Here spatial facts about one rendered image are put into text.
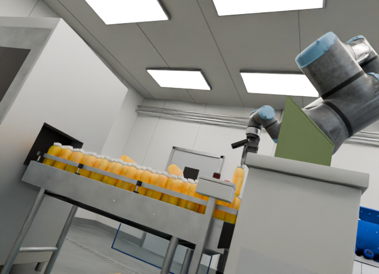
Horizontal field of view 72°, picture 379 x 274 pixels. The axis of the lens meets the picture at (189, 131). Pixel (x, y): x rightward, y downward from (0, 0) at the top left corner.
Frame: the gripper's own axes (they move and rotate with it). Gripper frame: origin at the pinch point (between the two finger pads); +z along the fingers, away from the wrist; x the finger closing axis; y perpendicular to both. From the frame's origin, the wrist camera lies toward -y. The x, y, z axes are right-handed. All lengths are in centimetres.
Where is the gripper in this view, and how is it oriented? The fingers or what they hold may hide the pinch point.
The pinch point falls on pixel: (241, 165)
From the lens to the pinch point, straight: 166.9
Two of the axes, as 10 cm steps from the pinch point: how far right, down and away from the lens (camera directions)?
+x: 2.8, 3.8, 8.8
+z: -3.0, 9.1, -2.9
